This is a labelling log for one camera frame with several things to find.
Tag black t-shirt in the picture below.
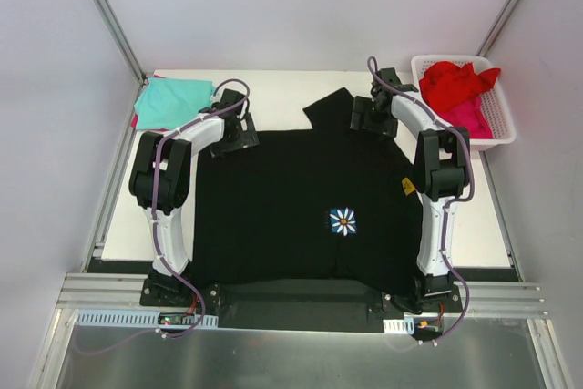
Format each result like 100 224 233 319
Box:
191 89 422 294

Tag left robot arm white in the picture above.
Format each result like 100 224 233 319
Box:
128 88 259 306

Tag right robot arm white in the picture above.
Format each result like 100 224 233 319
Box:
350 56 475 312

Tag red t-shirt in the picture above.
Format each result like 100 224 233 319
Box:
419 61 501 112

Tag folded teal t-shirt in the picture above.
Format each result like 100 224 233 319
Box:
156 77 215 130

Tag magenta t-shirt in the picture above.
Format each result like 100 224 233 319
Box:
440 97 493 139

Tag white plastic basket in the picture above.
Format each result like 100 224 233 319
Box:
411 55 516 150

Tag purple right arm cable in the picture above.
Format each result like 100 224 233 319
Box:
366 56 475 340

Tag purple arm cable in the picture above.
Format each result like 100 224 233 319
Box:
152 79 251 331
366 56 475 340

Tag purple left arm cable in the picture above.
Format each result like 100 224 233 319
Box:
152 79 251 331

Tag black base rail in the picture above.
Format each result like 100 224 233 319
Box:
138 273 462 333

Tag right aluminium frame post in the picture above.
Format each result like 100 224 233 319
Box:
475 0 523 58

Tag aluminium frame post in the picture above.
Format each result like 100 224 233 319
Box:
69 0 148 82
475 0 523 58

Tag left aluminium frame post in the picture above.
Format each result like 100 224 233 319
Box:
69 0 148 82

